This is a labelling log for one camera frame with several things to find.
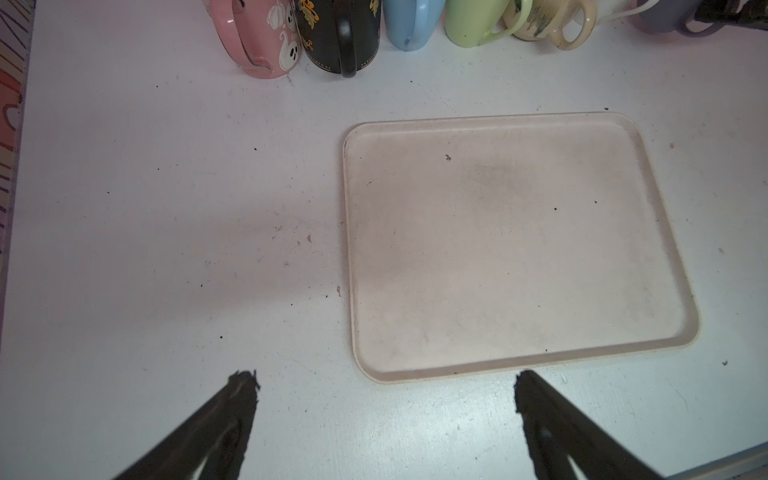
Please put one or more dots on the aluminium front rail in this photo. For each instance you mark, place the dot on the aluminium front rail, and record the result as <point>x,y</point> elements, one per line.
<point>744,465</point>

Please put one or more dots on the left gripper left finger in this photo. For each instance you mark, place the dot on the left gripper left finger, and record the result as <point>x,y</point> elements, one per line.
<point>211,443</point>

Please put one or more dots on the purple mug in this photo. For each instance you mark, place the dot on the purple mug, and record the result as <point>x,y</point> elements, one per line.
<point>668,16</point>

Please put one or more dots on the light blue mug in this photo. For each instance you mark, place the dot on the light blue mug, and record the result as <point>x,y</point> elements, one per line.
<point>411,23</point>

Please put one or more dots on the pink mug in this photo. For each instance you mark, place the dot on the pink mug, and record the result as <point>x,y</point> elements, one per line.
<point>260,36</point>

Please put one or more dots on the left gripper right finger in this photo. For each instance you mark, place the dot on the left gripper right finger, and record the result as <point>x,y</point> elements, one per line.
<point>559,436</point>

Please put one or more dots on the beige ceramic teapot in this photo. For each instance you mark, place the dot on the beige ceramic teapot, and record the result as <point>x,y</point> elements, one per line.
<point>546,19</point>

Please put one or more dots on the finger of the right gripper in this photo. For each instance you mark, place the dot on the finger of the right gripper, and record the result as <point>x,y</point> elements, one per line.
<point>750,14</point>

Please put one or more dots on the black skull mug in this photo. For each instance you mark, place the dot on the black skull mug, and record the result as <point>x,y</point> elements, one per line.
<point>339,36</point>

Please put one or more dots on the beige plastic tray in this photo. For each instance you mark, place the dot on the beige plastic tray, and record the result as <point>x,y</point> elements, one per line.
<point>503,242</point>

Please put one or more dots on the green mug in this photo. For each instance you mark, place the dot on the green mug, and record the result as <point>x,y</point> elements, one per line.
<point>470,23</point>

